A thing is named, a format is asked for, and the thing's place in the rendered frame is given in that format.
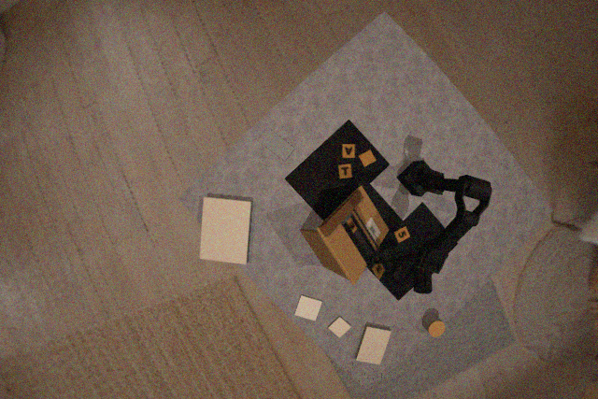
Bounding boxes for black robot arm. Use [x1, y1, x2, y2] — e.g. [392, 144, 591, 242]
[388, 166, 492, 293]

